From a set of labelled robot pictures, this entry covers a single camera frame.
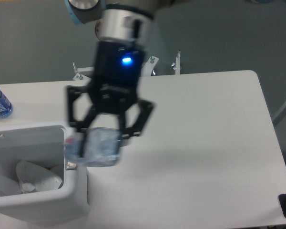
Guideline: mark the clear plastic water bottle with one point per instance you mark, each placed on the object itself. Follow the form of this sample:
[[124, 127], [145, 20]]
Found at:
[[98, 147]]

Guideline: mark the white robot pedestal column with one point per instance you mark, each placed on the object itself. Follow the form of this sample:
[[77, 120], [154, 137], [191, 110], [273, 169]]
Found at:
[[97, 28]]

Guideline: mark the white trash can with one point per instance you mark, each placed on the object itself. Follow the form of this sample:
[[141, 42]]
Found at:
[[41, 144]]

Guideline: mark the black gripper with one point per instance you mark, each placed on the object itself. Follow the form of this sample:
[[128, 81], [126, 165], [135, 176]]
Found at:
[[112, 90]]

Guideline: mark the white metal base frame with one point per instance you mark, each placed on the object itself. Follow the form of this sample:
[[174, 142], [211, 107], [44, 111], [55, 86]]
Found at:
[[152, 67]]

